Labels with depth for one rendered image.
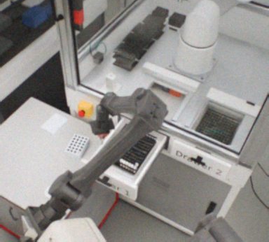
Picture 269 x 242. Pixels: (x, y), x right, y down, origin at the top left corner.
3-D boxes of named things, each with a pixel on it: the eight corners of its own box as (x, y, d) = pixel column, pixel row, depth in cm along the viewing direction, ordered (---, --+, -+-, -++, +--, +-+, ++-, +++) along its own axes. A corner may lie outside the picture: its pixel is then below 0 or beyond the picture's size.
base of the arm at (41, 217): (23, 208, 110) (40, 238, 104) (39, 191, 108) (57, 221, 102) (42, 210, 117) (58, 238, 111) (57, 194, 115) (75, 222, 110)
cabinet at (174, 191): (209, 250, 228) (245, 189, 165) (79, 181, 256) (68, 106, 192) (252, 151, 280) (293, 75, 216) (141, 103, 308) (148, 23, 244)
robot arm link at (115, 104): (135, 98, 100) (161, 122, 104) (147, 84, 101) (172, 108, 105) (96, 101, 140) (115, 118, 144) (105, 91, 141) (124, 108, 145)
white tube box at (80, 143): (80, 160, 176) (80, 155, 173) (65, 155, 177) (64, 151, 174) (90, 142, 183) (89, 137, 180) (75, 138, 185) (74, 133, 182)
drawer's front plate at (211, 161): (224, 180, 165) (230, 167, 156) (169, 154, 173) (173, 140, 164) (225, 177, 166) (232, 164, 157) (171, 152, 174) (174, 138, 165)
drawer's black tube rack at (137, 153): (134, 178, 162) (135, 170, 157) (102, 161, 167) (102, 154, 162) (155, 145, 174) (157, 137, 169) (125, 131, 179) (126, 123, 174)
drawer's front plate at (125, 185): (134, 201, 156) (136, 189, 148) (81, 173, 164) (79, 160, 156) (136, 198, 157) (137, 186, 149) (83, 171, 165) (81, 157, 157)
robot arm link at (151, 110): (149, 98, 92) (174, 122, 96) (145, 82, 104) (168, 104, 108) (45, 198, 106) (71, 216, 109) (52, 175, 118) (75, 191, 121)
